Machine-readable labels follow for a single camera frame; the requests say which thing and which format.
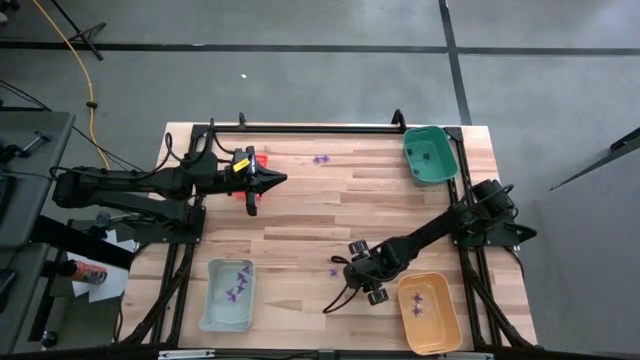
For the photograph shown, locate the silver metal bracket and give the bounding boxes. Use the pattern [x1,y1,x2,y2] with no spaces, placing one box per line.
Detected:
[157,349,217,360]

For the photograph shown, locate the black metal tool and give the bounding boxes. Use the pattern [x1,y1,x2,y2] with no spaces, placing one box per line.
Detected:
[14,129,52,155]

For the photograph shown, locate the white paper sheets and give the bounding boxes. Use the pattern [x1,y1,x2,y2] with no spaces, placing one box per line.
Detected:
[66,228,140,304]

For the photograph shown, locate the orange slotted plastic basket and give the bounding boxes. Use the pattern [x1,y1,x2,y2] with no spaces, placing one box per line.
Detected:
[234,153,270,201]

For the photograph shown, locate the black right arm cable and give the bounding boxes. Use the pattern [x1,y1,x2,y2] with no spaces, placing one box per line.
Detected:
[322,254,362,315]

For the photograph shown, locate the white plastic bin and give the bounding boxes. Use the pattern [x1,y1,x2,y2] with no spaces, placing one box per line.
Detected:
[198,257,257,334]

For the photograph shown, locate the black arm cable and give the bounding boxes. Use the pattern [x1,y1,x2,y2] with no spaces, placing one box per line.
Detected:
[162,118,236,166]
[322,254,362,315]

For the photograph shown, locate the black tripod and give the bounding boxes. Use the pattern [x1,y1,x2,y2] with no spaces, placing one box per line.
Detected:
[47,0,108,62]

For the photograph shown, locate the teal plastic bin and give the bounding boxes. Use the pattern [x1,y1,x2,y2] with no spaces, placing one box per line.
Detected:
[402,125,460,187]

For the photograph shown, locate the orange spray can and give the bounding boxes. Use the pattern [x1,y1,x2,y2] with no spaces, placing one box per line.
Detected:
[58,259,109,286]

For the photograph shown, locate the yellow plastic bin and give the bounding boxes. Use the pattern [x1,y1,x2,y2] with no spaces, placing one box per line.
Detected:
[395,272,464,357]

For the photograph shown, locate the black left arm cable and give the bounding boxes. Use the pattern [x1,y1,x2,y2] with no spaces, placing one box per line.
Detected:
[162,118,236,166]

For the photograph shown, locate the grey desk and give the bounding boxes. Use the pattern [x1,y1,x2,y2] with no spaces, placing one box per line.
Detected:
[0,110,77,251]

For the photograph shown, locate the black diagonal beam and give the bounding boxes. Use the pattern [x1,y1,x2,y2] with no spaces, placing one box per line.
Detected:
[549,127,640,192]
[32,214,136,271]

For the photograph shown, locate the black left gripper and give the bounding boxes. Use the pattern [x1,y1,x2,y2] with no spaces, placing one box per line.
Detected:
[198,145,289,218]

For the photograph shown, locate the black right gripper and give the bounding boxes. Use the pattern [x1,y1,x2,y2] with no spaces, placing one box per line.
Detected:
[343,239,402,307]

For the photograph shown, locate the yellow cable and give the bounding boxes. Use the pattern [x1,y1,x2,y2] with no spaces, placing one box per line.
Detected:
[30,0,111,169]

